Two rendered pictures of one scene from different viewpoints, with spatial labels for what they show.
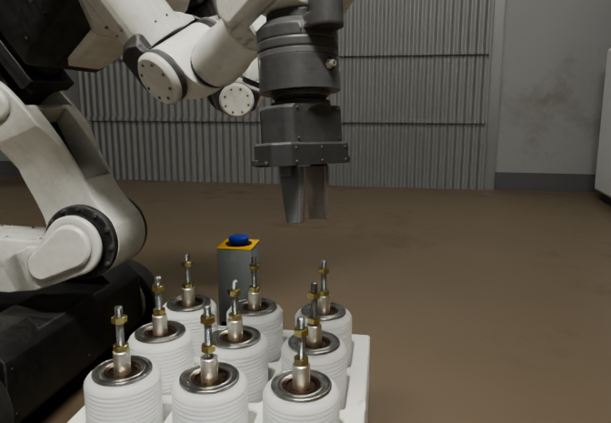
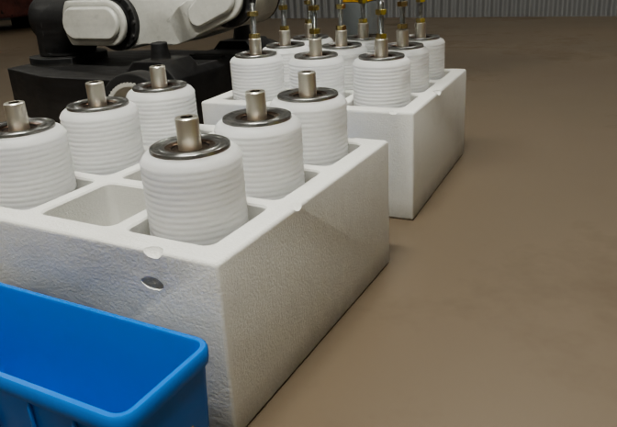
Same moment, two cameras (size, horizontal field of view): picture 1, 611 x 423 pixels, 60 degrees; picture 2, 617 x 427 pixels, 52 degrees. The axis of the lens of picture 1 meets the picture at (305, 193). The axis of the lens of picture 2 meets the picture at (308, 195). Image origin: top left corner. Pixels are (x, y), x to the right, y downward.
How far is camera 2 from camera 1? 0.52 m
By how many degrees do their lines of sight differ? 20
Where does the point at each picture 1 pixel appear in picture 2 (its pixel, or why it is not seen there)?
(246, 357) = (347, 55)
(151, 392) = (275, 67)
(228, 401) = (327, 64)
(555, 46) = not seen: outside the picture
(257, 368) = not seen: hidden behind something
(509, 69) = not seen: outside the picture
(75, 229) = not seen: outside the picture
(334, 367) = (415, 60)
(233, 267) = (352, 19)
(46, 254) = (201, 3)
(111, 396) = (247, 63)
